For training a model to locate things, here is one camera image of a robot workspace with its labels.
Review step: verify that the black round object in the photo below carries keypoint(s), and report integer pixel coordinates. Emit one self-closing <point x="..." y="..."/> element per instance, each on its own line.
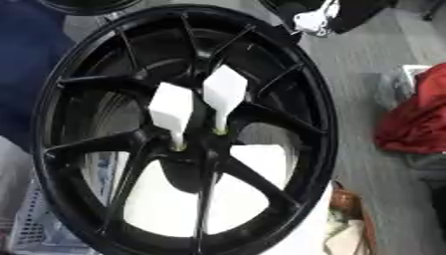
<point x="87" y="5"/>

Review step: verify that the black spoked wheel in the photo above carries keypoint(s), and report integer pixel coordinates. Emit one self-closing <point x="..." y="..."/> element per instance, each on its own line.
<point x="87" y="139"/>

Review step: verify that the brown bag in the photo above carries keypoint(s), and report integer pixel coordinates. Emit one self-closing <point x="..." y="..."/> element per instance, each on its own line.
<point x="347" y="202"/>

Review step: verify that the white board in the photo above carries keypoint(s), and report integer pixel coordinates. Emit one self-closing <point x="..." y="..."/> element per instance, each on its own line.
<point x="168" y="205"/>

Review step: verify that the white pin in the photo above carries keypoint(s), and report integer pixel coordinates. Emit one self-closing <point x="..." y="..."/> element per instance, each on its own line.
<point x="225" y="89"/>
<point x="171" y="109"/>

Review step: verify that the white perforated crate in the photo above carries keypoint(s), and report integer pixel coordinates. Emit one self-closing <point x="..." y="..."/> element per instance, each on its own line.
<point x="35" y="229"/>

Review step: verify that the person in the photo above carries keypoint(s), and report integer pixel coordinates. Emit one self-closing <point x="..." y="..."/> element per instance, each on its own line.
<point x="26" y="66"/>

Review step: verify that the red cloth bag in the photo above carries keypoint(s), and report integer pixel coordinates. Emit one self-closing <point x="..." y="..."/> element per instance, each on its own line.
<point x="415" y="119"/>

